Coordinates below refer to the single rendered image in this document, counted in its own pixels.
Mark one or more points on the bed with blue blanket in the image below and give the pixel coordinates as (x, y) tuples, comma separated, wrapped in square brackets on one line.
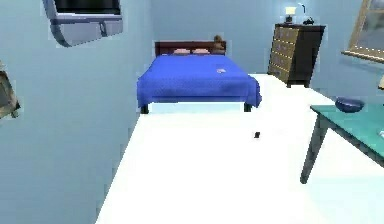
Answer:
[(196, 80)]

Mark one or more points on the small table lamp pale shade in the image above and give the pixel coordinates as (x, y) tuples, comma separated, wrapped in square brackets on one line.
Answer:
[(290, 13)]

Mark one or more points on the small pale object on blanket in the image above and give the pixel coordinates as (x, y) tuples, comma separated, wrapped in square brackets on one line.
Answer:
[(220, 70)]

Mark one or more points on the pink pillow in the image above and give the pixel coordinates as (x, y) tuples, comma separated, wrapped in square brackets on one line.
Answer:
[(201, 51), (181, 51)]

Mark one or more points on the small black object on floor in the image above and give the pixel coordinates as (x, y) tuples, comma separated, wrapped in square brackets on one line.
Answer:
[(257, 134)]

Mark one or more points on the brown teddy bear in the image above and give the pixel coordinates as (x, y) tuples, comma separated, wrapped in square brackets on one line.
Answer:
[(218, 43)]

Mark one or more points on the dark chest of drawers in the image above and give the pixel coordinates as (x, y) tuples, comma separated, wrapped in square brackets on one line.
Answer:
[(293, 53)]

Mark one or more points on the small black object on chest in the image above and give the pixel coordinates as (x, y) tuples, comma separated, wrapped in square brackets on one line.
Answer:
[(308, 21)]

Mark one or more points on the dark blue bowl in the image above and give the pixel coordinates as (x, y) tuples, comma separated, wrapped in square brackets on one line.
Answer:
[(349, 104)]

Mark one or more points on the teal table with grey legs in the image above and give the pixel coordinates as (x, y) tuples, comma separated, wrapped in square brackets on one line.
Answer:
[(356, 130)]

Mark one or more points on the small white object on table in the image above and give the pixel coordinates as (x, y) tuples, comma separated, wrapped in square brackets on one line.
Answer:
[(381, 133)]

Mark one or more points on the grey wall television set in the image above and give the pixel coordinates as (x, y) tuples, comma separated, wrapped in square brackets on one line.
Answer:
[(83, 23)]

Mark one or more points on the gold framed wall picture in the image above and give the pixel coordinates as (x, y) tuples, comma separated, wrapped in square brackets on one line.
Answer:
[(366, 30)]

